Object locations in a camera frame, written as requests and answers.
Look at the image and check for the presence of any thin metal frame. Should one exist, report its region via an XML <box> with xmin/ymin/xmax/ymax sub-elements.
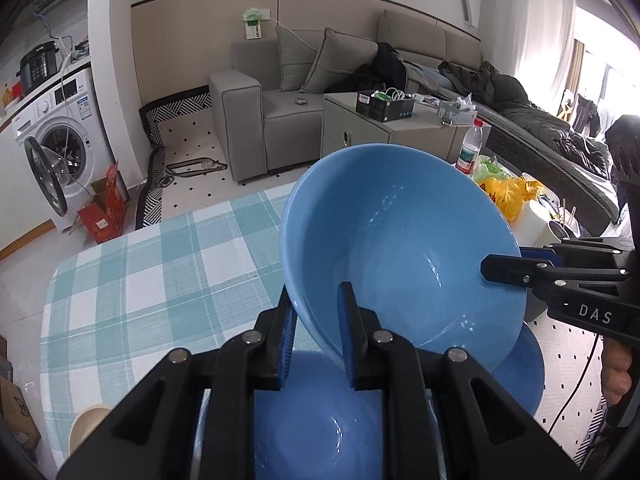
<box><xmin>166</xmin><ymin>157</ymin><xmax>228</xmax><ymax>177</ymax></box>

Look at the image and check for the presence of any dark grey padded coat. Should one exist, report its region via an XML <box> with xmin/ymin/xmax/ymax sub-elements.
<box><xmin>437</xmin><ymin>60</ymin><xmax>618</xmax><ymax>221</ymax></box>

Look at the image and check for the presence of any grey sofa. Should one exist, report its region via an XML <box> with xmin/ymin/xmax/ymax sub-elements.
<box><xmin>209</xmin><ymin>9</ymin><xmax>618</xmax><ymax>226</ymax></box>

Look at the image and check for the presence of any black garment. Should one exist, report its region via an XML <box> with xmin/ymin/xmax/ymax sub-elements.
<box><xmin>327</xmin><ymin>42</ymin><xmax>411</xmax><ymax>95</ymax></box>

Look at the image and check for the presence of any white rug patterned border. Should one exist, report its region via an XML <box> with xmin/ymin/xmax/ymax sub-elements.
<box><xmin>136</xmin><ymin>86</ymin><xmax>321</xmax><ymax>228</ymax></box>

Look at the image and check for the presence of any black pressure cooker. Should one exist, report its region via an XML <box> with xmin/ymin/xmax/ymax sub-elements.
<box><xmin>19</xmin><ymin>41</ymin><xmax>57</xmax><ymax>92</ymax></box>

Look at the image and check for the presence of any grey cushion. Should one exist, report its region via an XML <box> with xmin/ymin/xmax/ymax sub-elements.
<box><xmin>300</xmin><ymin>27</ymin><xmax>379</xmax><ymax>95</ymax></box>
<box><xmin>275</xmin><ymin>26</ymin><xmax>326</xmax><ymax>92</ymax></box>

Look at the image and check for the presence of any white dotted floor mat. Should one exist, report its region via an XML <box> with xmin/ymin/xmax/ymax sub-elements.
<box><xmin>522</xmin><ymin>305</ymin><xmax>618</xmax><ymax>461</ymax></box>

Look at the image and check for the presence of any cream plate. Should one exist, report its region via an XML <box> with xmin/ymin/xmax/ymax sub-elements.
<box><xmin>67</xmin><ymin>404</ymin><xmax>115</xmax><ymax>453</ymax></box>

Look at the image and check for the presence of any red cardboard box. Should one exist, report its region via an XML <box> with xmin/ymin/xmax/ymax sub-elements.
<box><xmin>76</xmin><ymin>162</ymin><xmax>128</xmax><ymax>245</ymax></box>

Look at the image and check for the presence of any blue bowl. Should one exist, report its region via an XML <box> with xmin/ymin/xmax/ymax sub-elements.
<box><xmin>278</xmin><ymin>143</ymin><xmax>529</xmax><ymax>375</ymax></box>
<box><xmin>197</xmin><ymin>330</ymin><xmax>546</xmax><ymax>480</ymax></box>

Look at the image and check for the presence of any white washing machine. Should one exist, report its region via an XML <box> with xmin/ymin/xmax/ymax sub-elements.
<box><xmin>11</xmin><ymin>62</ymin><xmax>118</xmax><ymax>233</ymax></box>

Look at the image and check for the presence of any teal checked tablecloth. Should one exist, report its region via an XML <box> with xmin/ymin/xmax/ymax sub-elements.
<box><xmin>39</xmin><ymin>182</ymin><xmax>301</xmax><ymax>480</ymax></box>

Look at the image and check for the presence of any plain brown cardboard box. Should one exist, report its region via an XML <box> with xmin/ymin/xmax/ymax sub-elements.
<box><xmin>0</xmin><ymin>337</ymin><xmax>42</xmax><ymax>463</ymax></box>

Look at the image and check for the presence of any clear bottle red cap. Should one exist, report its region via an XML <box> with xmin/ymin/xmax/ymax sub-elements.
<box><xmin>455</xmin><ymin>119</ymin><xmax>487</xmax><ymax>175</ymax></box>

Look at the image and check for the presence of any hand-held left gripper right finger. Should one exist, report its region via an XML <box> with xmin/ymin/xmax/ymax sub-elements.
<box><xmin>336</xmin><ymin>281</ymin><xmax>583</xmax><ymax>480</ymax></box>

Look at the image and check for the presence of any person's right hand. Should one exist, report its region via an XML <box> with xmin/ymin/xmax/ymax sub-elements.
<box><xmin>601</xmin><ymin>342</ymin><xmax>635</xmax><ymax>406</ymax></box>

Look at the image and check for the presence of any black box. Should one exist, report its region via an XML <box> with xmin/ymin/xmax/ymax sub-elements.
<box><xmin>356</xmin><ymin>91</ymin><xmax>416</xmax><ymax>123</ymax></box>

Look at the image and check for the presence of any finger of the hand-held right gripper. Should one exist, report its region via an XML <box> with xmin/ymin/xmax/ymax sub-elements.
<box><xmin>517</xmin><ymin>239</ymin><xmax>622</xmax><ymax>264</ymax></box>
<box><xmin>480</xmin><ymin>254</ymin><xmax>632</xmax><ymax>289</ymax></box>

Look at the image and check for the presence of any yellow plastic bag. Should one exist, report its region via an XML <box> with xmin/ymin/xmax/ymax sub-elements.
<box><xmin>480</xmin><ymin>172</ymin><xmax>546</xmax><ymax>223</ymax></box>

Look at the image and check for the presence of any beige curtain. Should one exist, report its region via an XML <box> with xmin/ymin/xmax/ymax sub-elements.
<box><xmin>505</xmin><ymin>0</ymin><xmax>586</xmax><ymax>126</ymax></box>

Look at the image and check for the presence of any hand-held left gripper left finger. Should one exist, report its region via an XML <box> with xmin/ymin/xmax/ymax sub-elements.
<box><xmin>56</xmin><ymin>287</ymin><xmax>301</xmax><ymax>480</ymax></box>

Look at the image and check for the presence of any green white wall tissue box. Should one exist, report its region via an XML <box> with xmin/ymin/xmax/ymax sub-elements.
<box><xmin>240</xmin><ymin>6</ymin><xmax>273</xmax><ymax>41</ymax></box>

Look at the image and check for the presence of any green plastic bag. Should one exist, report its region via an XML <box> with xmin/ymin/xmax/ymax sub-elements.
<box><xmin>472</xmin><ymin>155</ymin><xmax>511</xmax><ymax>183</ymax></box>

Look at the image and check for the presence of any white paper roll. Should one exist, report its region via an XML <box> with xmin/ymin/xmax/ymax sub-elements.
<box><xmin>510</xmin><ymin>200</ymin><xmax>563</xmax><ymax>248</ymax></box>

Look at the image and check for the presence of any black cable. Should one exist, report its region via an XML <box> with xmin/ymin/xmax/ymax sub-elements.
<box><xmin>547</xmin><ymin>332</ymin><xmax>601</xmax><ymax>436</ymax></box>

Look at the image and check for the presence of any grey side cabinet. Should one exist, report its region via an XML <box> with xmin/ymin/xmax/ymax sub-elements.
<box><xmin>322</xmin><ymin>91</ymin><xmax>493</xmax><ymax>163</ymax></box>

